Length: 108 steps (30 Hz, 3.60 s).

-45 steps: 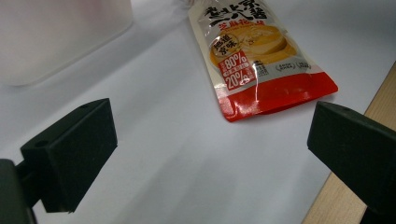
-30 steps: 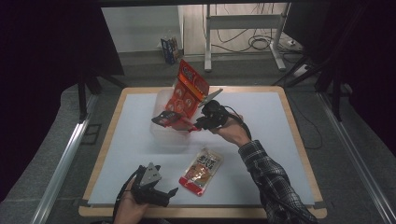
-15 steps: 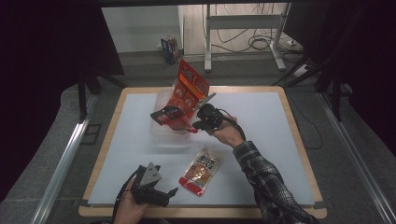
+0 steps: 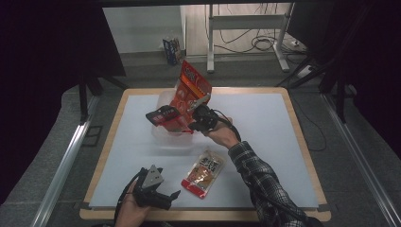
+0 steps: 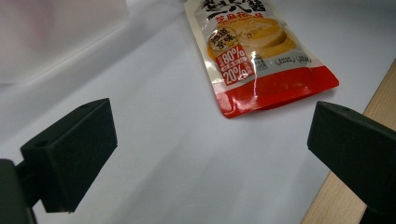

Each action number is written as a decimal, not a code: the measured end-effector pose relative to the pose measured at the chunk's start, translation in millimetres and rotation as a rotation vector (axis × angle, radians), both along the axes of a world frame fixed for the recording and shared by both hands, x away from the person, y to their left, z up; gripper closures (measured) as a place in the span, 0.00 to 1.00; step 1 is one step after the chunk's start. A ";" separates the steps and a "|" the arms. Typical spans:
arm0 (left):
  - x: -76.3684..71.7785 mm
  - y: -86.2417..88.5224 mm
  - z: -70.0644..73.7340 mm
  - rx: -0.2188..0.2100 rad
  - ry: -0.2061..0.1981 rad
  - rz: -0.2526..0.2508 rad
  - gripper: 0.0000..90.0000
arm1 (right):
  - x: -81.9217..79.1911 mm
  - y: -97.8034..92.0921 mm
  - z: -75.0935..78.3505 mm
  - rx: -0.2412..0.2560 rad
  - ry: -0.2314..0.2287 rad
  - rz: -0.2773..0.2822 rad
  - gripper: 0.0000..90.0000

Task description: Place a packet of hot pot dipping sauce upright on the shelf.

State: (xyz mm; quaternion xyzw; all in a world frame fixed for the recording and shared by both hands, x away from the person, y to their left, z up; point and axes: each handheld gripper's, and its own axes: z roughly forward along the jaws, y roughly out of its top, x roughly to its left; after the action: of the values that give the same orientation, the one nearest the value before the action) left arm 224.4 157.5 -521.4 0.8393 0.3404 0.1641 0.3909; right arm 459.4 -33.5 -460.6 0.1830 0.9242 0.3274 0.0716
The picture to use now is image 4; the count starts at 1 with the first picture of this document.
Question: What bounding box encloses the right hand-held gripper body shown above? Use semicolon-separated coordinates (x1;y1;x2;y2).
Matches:
187;94;218;132

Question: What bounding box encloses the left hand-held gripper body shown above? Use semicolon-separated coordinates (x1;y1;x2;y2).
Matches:
131;164;165;208

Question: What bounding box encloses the clear plastic container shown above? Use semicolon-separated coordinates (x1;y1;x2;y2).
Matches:
150;89;196;148

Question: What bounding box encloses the small red black snack packet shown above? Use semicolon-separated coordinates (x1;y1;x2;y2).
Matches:
145;105;183;128

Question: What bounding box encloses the large red snack bag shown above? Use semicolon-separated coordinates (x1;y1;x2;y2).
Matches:
156;59;213;135

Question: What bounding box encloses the person's right hand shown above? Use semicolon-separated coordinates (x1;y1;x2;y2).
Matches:
204;117;242;149

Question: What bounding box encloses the person's left hand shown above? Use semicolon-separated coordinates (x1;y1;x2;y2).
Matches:
114;180;151;227

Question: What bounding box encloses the spouted pouch with red base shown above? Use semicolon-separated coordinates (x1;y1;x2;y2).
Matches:
180;148;227;200

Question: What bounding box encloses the white table mat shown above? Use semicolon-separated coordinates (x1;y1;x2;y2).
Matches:
88;93;320;210

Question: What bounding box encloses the blue carton box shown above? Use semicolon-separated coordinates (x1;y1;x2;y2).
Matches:
162;31;184;66

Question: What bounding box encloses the white power strip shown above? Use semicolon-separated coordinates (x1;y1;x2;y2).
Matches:
296;64;314;79

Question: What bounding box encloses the black tripod stand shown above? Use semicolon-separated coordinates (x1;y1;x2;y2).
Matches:
78;71;129;125
275;55;358;124

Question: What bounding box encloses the right hand-held gripper black cable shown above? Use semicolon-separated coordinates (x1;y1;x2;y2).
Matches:
210;108;243;143

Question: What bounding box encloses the aluminium rail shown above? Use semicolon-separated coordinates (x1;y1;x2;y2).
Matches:
321;94;401;227
30;95;101;227

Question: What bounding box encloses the tangle of black floor cables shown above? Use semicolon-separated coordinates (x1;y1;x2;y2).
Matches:
216;3;287;55

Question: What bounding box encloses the white metal desk frame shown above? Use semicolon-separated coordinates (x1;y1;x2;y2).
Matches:
206;3;296;74

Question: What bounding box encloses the thin black floor cable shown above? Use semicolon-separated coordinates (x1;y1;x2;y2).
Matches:
292;96;328;152

